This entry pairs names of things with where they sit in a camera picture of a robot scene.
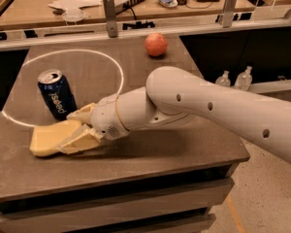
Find upper grey drawer front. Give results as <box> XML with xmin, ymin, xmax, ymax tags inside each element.
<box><xmin>0</xmin><ymin>178</ymin><xmax>234</xmax><ymax>233</ymax></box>

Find clear sanitizer bottle right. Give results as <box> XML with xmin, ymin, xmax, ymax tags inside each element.
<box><xmin>235</xmin><ymin>66</ymin><xmax>252</xmax><ymax>90</ymax></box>

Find grey metal post right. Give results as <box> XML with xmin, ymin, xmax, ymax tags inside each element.
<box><xmin>220</xmin><ymin>0</ymin><xmax>237</xmax><ymax>28</ymax></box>

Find grey metal post left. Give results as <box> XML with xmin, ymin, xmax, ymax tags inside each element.
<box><xmin>103</xmin><ymin>0</ymin><xmax>118</xmax><ymax>38</ymax></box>

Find clear sanitizer bottle left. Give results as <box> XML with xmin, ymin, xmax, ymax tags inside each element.
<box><xmin>215</xmin><ymin>71</ymin><xmax>231</xmax><ymax>87</ymax></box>

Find blue white face mask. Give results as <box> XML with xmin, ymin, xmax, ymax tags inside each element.
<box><xmin>157</xmin><ymin>0</ymin><xmax>178</xmax><ymax>8</ymax></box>

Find grey metal post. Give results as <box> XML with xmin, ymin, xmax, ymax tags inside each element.
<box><xmin>103</xmin><ymin>0</ymin><xmax>118</xmax><ymax>38</ymax></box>
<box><xmin>220</xmin><ymin>0</ymin><xmax>237</xmax><ymax>28</ymax></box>

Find yellow sponge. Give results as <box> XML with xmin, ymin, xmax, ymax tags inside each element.
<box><xmin>29</xmin><ymin>119</ymin><xmax>82</xmax><ymax>157</ymax></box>

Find clear sanitizer bottle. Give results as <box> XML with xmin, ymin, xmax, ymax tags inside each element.
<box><xmin>235</xmin><ymin>66</ymin><xmax>252</xmax><ymax>90</ymax></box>
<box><xmin>215</xmin><ymin>71</ymin><xmax>231</xmax><ymax>87</ymax></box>

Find clear round lid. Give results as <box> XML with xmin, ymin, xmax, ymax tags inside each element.
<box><xmin>62</xmin><ymin>8</ymin><xmax>85</xmax><ymax>22</ymax></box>

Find grey power strip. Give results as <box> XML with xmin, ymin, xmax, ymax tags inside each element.
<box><xmin>114</xmin><ymin>0</ymin><xmax>145</xmax><ymax>15</ymax></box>

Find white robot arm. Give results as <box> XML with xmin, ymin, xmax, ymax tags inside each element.
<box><xmin>67</xmin><ymin>66</ymin><xmax>291</xmax><ymax>163</ymax></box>

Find white papers on desk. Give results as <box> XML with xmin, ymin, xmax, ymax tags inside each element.
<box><xmin>48</xmin><ymin>0</ymin><xmax>102</xmax><ymax>10</ymax></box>

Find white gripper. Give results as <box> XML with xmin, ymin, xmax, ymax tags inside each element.
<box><xmin>56</xmin><ymin>94</ymin><xmax>129</xmax><ymax>154</ymax></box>

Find red apple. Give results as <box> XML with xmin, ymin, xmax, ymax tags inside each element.
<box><xmin>145</xmin><ymin>33</ymin><xmax>168</xmax><ymax>57</ymax></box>

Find blue pepsi can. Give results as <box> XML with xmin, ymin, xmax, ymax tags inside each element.
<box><xmin>38</xmin><ymin>69</ymin><xmax>77</xmax><ymax>120</ymax></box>

